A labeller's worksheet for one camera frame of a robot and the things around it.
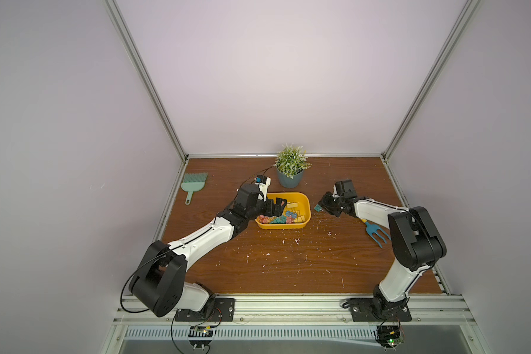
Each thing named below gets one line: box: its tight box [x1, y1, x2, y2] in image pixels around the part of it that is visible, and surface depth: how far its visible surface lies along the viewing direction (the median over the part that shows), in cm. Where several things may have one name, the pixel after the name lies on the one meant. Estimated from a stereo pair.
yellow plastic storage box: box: [254, 192, 312, 231], surface depth 95 cm
